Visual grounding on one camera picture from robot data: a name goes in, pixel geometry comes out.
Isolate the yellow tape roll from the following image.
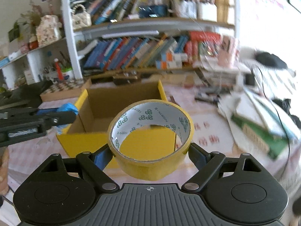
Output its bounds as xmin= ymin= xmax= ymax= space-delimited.
xmin=108 ymin=99 xmax=194 ymax=181

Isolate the blue item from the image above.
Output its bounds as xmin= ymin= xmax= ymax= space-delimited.
xmin=37 ymin=103 xmax=79 ymax=135

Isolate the black Yamaha keyboard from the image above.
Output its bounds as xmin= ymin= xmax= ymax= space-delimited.
xmin=0 ymin=80 xmax=53 ymax=110

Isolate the pink checkered tablecloth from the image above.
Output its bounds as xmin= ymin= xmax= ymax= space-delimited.
xmin=8 ymin=85 xmax=294 ymax=189

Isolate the yellow cardboard box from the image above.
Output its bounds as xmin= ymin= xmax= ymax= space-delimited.
xmin=57 ymin=81 xmax=181 ymax=161

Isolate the wooden chess board box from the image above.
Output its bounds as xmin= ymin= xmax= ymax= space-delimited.
xmin=40 ymin=79 xmax=92 ymax=102

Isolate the red orange tall bottle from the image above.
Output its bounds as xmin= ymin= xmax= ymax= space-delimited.
xmin=54 ymin=58 xmax=64 ymax=81

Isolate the white green lid jar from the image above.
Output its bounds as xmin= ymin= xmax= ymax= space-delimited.
xmin=62 ymin=68 xmax=74 ymax=81

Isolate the green thick book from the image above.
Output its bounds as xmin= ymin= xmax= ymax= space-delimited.
xmin=231 ymin=114 xmax=288 ymax=160

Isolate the floral paper house box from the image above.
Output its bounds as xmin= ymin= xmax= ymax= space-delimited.
xmin=36 ymin=15 xmax=62 ymax=47

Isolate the black power adapter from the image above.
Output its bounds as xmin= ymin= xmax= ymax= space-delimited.
xmin=244 ymin=73 xmax=256 ymax=86

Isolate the pink cup holder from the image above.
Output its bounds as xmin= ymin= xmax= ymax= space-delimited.
xmin=218 ymin=35 xmax=238 ymax=68

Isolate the white bookshelf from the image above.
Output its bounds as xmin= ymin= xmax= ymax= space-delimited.
xmin=0 ymin=0 xmax=238 ymax=88

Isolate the row of leaning books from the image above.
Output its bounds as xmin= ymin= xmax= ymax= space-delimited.
xmin=82 ymin=35 xmax=188 ymax=73

